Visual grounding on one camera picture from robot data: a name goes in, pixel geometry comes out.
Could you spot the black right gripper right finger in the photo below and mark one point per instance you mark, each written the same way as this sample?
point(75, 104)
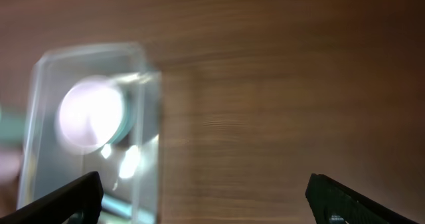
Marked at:
point(332, 202)

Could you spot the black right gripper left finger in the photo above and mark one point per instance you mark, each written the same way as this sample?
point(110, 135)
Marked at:
point(81, 197)

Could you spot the green plastic cup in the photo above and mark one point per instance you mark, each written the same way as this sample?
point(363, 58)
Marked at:
point(12, 128)

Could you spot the clear plastic container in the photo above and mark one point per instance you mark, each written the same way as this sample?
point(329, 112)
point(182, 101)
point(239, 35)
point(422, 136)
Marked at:
point(128, 169)

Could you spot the white plate stack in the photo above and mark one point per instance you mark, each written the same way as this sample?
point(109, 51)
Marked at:
point(96, 111)

